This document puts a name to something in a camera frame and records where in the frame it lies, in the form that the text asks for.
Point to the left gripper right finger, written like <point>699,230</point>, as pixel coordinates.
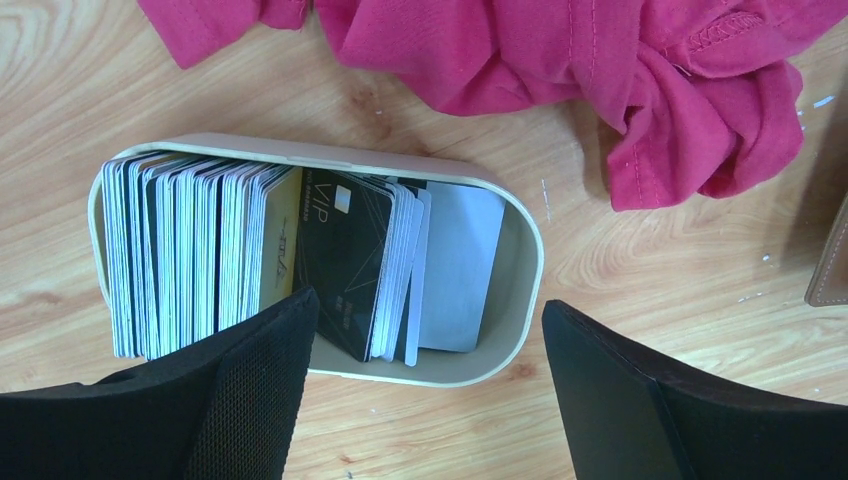
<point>630,412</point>

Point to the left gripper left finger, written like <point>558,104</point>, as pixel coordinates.
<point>224,407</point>

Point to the brown leather card holder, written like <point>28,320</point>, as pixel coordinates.
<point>828,286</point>

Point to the beige oval card box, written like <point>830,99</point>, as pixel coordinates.
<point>514,282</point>

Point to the magenta cloth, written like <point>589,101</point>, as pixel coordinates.
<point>702,93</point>

